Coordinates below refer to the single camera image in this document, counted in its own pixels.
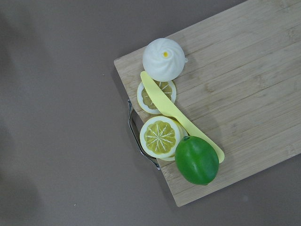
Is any lemon slice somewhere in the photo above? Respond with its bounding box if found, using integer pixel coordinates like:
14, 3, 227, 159
137, 81, 177, 115

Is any yellow plastic knife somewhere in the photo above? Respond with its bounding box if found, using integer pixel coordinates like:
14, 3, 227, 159
140, 71, 225, 163

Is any lemon half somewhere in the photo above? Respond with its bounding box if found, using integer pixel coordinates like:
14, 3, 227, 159
140, 116, 188, 161

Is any white steamed bun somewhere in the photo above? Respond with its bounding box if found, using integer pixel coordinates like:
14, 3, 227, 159
143, 38, 187, 82

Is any green lime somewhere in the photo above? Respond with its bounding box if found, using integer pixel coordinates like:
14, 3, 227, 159
175, 136, 219, 186

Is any bamboo cutting board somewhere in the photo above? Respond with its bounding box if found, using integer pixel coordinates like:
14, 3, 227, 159
113, 0, 301, 208

